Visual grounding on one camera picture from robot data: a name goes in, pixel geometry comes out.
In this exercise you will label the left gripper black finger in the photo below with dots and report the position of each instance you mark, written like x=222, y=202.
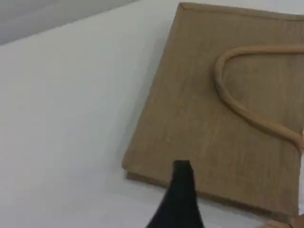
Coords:
x=180, y=202

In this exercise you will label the brown burlap tote bag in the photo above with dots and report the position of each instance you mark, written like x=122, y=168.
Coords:
x=213, y=118

